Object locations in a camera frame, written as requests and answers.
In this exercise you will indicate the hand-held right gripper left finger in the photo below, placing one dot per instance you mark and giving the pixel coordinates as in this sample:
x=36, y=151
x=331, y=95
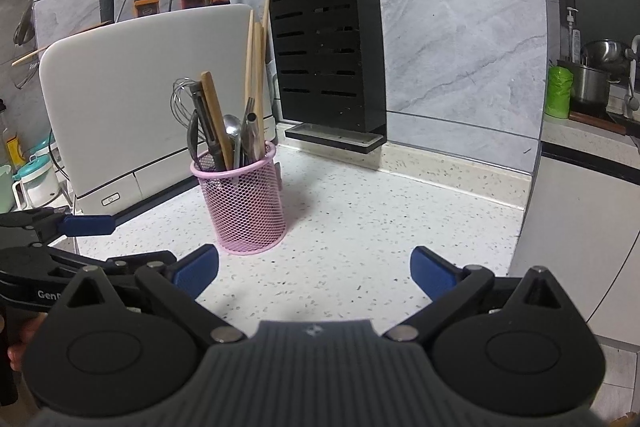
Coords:
x=192, y=269

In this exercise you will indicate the bottle with yellow label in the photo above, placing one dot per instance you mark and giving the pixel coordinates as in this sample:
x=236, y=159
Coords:
x=12, y=142

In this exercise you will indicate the red and black block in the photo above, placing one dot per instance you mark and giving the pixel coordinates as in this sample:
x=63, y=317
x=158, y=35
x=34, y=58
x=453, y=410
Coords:
x=192, y=1

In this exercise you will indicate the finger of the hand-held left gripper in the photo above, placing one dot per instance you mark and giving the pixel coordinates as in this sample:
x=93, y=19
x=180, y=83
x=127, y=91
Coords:
x=40, y=259
x=87, y=225

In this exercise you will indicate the steel bowl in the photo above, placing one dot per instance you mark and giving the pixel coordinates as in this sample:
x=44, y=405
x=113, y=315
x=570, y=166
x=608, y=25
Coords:
x=602, y=52

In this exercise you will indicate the green plastic roll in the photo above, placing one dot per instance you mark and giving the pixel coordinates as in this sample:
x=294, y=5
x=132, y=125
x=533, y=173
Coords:
x=559, y=94

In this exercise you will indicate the white countertop appliance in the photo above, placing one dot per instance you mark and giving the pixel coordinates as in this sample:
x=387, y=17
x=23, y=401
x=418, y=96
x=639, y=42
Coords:
x=125, y=97

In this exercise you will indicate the person's left hand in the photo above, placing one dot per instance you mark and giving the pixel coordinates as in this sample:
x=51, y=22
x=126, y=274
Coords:
x=20, y=342

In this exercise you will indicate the hanging metal strainer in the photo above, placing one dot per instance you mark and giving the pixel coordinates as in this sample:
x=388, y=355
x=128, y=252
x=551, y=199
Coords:
x=22, y=32

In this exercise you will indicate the thin wooden board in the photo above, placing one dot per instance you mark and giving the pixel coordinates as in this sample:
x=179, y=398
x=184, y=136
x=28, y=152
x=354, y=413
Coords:
x=95, y=27

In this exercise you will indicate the soap dispenser bottle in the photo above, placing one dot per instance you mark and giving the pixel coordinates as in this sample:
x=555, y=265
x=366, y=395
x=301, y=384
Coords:
x=575, y=42

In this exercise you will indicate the steel cooking pot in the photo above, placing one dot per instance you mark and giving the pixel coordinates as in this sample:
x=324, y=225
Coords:
x=590, y=84

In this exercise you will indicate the white base cabinet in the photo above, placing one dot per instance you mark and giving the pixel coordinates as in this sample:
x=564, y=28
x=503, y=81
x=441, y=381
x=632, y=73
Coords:
x=575, y=247

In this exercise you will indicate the white jug with teal lid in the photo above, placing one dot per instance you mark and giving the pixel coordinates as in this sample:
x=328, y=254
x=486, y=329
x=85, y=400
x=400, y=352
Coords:
x=40, y=187

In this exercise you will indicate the wooden cutting board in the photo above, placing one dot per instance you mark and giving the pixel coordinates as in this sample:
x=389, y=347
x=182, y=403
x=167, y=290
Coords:
x=595, y=119

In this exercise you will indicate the pink mesh utensil cup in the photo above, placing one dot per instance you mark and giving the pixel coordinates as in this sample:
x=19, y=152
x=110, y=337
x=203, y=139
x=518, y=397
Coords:
x=245, y=217

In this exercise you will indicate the black knife block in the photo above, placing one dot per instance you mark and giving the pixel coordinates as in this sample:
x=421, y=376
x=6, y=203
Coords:
x=367, y=57

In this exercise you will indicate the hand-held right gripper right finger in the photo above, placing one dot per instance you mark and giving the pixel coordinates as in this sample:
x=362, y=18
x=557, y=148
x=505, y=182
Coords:
x=432, y=269

